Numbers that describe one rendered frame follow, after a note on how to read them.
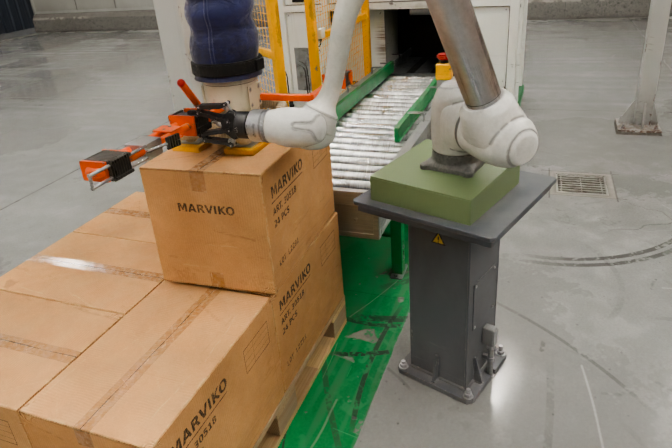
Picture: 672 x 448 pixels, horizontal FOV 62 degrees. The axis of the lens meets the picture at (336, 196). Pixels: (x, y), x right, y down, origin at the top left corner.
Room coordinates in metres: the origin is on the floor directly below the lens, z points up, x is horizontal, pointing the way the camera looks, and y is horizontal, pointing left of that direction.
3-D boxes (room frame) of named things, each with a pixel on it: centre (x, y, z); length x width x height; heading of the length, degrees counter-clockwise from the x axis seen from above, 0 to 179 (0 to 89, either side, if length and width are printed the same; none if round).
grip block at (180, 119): (1.57, 0.40, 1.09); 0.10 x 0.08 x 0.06; 69
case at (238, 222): (1.78, 0.30, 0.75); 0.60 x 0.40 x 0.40; 161
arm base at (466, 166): (1.71, -0.41, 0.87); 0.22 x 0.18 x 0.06; 142
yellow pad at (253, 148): (1.77, 0.23, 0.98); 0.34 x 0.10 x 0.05; 159
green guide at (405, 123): (3.46, -0.67, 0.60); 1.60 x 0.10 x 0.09; 158
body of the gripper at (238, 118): (1.50, 0.26, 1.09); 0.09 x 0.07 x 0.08; 68
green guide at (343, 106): (3.66, -0.18, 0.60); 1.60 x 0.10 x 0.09; 158
